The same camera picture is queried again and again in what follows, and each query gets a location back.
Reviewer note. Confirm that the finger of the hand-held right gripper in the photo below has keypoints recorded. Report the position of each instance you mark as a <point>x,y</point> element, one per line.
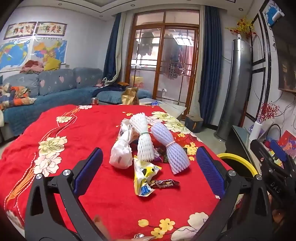
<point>278,151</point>
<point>259,150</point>

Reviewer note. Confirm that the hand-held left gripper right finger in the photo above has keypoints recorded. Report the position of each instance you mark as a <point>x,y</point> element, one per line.
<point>209,171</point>

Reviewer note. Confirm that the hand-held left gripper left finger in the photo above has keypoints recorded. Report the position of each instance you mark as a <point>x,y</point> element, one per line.
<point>89,169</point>

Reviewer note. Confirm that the yellow-rimmed black trash bin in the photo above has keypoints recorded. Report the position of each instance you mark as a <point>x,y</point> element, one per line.
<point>233,157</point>

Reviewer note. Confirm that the white plastic bag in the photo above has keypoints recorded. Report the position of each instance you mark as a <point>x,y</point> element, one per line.
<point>120,153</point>

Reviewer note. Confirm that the lavender foam net bundle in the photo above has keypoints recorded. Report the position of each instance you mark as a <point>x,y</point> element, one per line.
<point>172,150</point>

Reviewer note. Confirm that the black candy wrapper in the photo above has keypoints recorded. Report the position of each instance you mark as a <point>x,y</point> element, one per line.
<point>166,158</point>

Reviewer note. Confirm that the brown candy wrapper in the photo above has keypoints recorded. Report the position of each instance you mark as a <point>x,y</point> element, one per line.
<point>164,183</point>

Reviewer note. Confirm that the yellow snack wrapper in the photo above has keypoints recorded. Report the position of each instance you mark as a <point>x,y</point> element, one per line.
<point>143,173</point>

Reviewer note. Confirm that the white foam net bundle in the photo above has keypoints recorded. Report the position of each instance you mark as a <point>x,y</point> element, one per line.
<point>143,139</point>

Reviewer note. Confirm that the person's left hand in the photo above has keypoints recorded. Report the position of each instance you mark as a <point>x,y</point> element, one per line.
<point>103,228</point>

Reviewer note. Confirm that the colourful painted picture book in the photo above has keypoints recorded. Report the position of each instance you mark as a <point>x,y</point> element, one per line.
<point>288,143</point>

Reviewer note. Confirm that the white vase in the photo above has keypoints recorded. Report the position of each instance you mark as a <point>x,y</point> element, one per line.
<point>255,131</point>

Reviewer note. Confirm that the lavender printed card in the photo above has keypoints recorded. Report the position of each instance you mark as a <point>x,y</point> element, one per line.
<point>264,131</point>

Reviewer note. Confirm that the black television stand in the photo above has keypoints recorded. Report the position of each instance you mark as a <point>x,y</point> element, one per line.
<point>238,141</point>

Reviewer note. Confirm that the red floral blanket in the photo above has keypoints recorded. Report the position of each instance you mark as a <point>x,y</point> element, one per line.
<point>92,129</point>

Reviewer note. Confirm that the red berry branches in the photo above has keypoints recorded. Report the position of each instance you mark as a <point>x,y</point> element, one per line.
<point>268,111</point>

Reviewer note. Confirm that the small blue stool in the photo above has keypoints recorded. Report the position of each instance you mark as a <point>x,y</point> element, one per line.
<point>194,124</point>

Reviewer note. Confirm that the silver tower air conditioner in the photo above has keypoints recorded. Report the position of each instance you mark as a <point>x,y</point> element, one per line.
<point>235,88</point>

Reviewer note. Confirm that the red can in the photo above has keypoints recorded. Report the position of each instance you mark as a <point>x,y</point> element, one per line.
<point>95,101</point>

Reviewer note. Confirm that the grey coffee table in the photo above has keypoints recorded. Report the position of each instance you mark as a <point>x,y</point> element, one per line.
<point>168,109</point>

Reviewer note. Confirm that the blue sofa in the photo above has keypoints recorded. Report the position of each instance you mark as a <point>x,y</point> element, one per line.
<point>57,97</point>

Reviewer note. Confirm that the gold paper bag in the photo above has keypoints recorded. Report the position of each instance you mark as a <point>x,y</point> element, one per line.
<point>130,97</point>

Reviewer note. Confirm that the blue plastic wrapper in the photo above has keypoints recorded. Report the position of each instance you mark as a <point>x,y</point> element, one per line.
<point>151,102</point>

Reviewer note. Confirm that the blue curtain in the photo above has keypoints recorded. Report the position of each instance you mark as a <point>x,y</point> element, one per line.
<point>112,51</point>
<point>210,69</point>

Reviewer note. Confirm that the yellow cardboard box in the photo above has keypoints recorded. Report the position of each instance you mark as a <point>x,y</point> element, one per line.
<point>137,81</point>

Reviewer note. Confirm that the patterned orange quilt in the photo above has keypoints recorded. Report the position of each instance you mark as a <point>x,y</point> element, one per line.
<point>16,96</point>

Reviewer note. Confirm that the yellow cloth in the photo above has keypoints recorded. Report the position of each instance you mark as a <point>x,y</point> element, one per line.
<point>52,64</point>

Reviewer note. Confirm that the pile of clothes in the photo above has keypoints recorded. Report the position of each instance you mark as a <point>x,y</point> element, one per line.
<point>32,67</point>

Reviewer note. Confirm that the country map poster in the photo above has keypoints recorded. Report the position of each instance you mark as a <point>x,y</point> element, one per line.
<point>49,51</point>

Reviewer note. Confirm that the yellow artificial flowers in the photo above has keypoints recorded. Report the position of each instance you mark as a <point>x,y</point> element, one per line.
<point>242,26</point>

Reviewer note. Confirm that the world map poster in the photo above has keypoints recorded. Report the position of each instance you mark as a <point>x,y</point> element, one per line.
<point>13,54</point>

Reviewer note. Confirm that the framed calligraphy poster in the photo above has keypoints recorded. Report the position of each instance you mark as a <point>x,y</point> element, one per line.
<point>52,29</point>
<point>19,30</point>

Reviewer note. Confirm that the wooden glass sliding door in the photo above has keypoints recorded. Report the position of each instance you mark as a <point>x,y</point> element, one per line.
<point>161,30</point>

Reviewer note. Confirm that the wall television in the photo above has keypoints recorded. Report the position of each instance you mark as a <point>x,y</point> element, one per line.
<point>286,60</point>

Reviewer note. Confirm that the blue wall picture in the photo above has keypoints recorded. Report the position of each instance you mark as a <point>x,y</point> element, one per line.
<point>269,11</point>

